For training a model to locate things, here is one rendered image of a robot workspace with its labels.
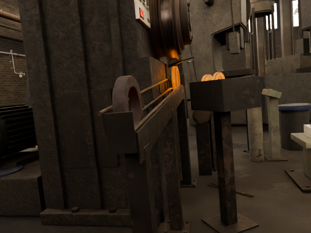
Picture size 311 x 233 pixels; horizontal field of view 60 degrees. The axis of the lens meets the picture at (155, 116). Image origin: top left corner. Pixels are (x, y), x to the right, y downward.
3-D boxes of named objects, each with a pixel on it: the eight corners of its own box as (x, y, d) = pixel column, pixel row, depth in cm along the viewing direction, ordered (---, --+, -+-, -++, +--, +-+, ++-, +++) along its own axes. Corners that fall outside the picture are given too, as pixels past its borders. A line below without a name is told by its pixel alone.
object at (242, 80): (232, 244, 118) (221, 78, 111) (199, 219, 142) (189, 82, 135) (267, 231, 126) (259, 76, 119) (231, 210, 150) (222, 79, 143)
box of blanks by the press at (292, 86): (266, 132, 357) (264, 73, 349) (242, 125, 439) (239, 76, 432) (341, 125, 362) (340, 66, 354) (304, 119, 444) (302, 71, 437)
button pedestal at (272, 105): (268, 162, 230) (264, 89, 224) (263, 155, 253) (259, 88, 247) (288, 161, 227) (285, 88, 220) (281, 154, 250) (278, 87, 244)
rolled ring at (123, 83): (139, 73, 84) (128, 74, 84) (120, 77, 66) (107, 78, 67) (146, 131, 87) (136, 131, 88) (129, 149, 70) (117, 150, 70)
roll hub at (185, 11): (182, 41, 164) (177, -7, 162) (186, 47, 192) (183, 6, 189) (191, 40, 163) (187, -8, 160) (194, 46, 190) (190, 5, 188)
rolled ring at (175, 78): (178, 66, 189) (174, 67, 190) (175, 64, 171) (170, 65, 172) (181, 93, 191) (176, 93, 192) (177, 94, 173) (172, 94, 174)
